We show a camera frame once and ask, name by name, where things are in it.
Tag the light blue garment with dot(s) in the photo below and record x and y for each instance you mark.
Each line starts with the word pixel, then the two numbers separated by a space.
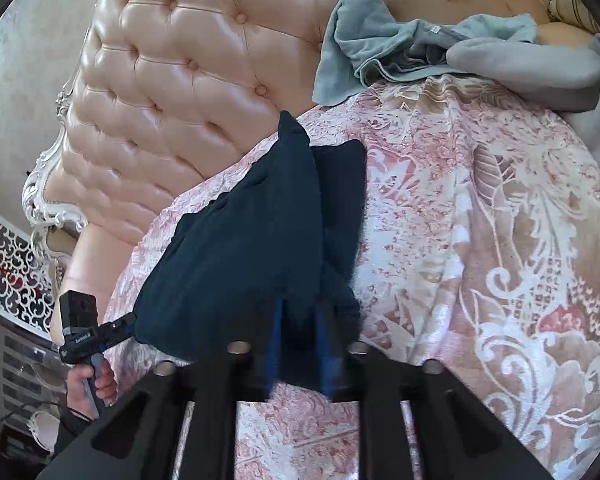
pixel 365 35

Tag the white lattice screen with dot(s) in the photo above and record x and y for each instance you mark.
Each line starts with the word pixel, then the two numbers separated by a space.
pixel 10 270

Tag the navy sweatshirt with yellow print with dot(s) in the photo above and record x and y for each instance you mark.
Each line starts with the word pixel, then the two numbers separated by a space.
pixel 240 240

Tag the striped fringed pillow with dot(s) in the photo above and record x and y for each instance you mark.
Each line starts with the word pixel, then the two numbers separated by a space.
pixel 572 7

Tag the pink floral blanket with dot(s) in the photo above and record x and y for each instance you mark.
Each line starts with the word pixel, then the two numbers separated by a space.
pixel 480 260

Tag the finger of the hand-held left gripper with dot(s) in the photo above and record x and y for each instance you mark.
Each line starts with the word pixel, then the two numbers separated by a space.
pixel 120 329

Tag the beige tufted leather sofa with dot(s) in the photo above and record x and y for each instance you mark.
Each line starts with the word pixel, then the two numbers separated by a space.
pixel 180 85

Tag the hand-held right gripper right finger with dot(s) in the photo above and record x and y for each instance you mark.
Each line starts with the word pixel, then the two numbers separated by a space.
pixel 327 355

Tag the grey garment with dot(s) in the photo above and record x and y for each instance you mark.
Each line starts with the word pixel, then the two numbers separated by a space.
pixel 530 70

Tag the dark slatted cabinet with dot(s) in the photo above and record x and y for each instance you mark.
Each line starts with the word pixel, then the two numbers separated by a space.
pixel 20 370

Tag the person's left hand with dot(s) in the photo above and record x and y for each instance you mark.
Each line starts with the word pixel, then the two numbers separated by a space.
pixel 106 385

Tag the person's left forearm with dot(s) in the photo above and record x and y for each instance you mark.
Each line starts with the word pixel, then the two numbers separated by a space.
pixel 75 435

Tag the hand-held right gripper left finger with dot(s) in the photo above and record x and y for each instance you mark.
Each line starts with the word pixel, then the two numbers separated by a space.
pixel 275 350

